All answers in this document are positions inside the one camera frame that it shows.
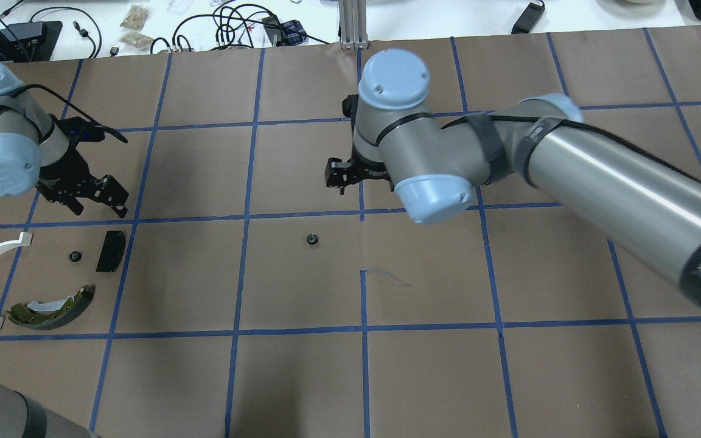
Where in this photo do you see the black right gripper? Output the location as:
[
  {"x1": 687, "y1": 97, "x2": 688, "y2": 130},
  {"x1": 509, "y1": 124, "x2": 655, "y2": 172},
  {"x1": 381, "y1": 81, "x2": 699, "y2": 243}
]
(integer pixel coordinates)
[{"x1": 325, "y1": 144, "x2": 394, "y2": 196}]

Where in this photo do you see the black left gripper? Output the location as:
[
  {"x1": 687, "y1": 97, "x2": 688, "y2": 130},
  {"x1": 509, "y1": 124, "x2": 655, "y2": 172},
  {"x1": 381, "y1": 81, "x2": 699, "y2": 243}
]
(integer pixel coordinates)
[{"x1": 37, "y1": 152, "x2": 129, "y2": 218}]

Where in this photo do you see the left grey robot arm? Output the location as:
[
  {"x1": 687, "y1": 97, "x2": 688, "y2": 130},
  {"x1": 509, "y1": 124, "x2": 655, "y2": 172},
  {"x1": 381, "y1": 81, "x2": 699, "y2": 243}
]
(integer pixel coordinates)
[{"x1": 0, "y1": 62, "x2": 129, "y2": 217}]

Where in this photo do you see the dark grey brake pad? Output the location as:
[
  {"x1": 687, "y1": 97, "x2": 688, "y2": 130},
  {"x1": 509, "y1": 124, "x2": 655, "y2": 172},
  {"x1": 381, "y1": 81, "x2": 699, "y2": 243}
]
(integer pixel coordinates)
[{"x1": 96, "y1": 230, "x2": 127, "y2": 273}]

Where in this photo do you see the olive curved brake shoe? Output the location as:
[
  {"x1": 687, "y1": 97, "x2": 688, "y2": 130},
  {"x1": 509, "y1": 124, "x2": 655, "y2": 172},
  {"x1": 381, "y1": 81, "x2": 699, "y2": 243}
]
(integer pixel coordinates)
[{"x1": 7, "y1": 285, "x2": 96, "y2": 331}]

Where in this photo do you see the black power adapter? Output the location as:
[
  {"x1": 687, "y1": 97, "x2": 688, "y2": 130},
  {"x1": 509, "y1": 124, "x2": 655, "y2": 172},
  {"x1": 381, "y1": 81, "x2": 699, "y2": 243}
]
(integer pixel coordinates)
[{"x1": 510, "y1": 1, "x2": 546, "y2": 34}]

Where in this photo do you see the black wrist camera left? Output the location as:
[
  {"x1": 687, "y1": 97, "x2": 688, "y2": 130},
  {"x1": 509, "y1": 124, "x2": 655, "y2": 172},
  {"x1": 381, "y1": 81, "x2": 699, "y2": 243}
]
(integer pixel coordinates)
[{"x1": 53, "y1": 117, "x2": 105, "y2": 149}]

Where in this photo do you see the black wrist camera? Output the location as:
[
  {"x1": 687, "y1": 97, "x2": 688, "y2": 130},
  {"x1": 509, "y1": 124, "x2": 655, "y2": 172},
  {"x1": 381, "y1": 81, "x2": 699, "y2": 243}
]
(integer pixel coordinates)
[
  {"x1": 53, "y1": 117, "x2": 105, "y2": 149},
  {"x1": 341, "y1": 94, "x2": 359, "y2": 121}
]

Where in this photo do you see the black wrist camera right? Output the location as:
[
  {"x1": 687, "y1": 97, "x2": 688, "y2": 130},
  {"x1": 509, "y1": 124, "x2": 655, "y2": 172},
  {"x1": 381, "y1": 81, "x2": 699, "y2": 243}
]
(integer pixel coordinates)
[{"x1": 341, "y1": 94, "x2": 359, "y2": 121}]

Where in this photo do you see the aluminium frame post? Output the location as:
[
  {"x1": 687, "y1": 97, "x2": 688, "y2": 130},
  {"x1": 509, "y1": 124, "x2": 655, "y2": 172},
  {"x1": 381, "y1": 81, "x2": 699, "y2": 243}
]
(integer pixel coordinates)
[{"x1": 337, "y1": 0, "x2": 369, "y2": 50}]

